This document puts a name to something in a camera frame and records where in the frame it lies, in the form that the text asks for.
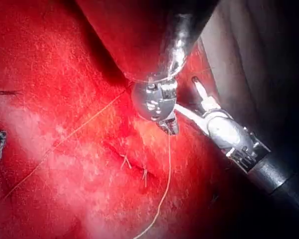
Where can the left arm needle driver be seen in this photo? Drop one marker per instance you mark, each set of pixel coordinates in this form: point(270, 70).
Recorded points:
point(151, 102)

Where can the right arm needle driver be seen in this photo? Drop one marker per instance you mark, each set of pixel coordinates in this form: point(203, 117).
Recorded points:
point(224, 129)

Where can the right arm needle driver jaw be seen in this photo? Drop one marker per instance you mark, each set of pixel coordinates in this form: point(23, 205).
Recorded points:
point(199, 87)
point(189, 113)

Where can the left arm needle driver jaw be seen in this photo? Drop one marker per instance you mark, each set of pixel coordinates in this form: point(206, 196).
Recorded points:
point(172, 127)

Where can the blue thread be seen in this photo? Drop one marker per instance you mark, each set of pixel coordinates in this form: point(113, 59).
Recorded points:
point(169, 154)

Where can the dark left arm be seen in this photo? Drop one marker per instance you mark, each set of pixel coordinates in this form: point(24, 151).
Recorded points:
point(139, 37)

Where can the dark right arm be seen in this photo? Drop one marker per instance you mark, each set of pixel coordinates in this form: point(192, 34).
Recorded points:
point(276, 176)

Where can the pale grey cloth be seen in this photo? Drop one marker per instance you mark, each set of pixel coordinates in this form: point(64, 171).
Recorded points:
point(233, 49)

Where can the tissue pad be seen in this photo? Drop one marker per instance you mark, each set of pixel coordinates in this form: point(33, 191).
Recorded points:
point(64, 124)

